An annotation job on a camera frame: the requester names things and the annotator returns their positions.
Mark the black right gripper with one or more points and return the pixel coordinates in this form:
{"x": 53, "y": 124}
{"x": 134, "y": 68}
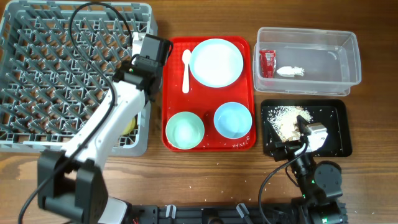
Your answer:
{"x": 287, "y": 148}

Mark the food scraps and rice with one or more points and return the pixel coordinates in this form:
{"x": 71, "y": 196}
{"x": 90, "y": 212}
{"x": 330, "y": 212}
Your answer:
{"x": 284, "y": 121}

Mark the blue bowl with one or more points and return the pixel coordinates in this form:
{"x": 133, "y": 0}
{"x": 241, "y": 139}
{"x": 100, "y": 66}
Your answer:
{"x": 232, "y": 120}

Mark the white napkin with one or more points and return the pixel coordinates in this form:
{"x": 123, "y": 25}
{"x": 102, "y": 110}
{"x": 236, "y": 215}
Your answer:
{"x": 290, "y": 72}

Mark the red ketchup sachet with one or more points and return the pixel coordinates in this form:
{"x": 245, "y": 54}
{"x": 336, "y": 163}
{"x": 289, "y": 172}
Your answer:
{"x": 268, "y": 62}

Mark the white plastic spoon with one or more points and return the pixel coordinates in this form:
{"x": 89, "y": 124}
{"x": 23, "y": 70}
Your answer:
{"x": 186, "y": 60}

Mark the yellow plastic cup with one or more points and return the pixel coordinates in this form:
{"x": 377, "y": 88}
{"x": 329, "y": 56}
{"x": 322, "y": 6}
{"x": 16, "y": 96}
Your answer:
{"x": 131, "y": 125}

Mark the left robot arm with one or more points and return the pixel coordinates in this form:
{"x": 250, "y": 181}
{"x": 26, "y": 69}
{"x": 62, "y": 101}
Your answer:
{"x": 70, "y": 181}

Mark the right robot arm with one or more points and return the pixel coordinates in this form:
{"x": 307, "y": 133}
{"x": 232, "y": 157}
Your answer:
{"x": 319, "y": 183}

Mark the black waste tray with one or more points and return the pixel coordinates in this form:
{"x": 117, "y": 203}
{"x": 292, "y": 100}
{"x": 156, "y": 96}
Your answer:
{"x": 329, "y": 112}

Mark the grey dishwasher rack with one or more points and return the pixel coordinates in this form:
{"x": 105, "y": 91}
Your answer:
{"x": 57, "y": 58}

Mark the clear plastic bin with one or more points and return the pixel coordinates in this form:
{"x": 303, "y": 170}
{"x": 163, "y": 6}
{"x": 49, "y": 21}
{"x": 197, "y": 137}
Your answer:
{"x": 330, "y": 61}

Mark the red plastic tray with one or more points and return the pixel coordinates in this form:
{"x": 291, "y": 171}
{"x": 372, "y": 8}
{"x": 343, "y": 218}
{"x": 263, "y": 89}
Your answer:
{"x": 203, "y": 101}

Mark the light blue plate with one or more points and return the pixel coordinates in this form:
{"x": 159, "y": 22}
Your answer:
{"x": 216, "y": 63}

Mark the green bowl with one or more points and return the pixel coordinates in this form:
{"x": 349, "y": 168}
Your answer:
{"x": 185, "y": 130}

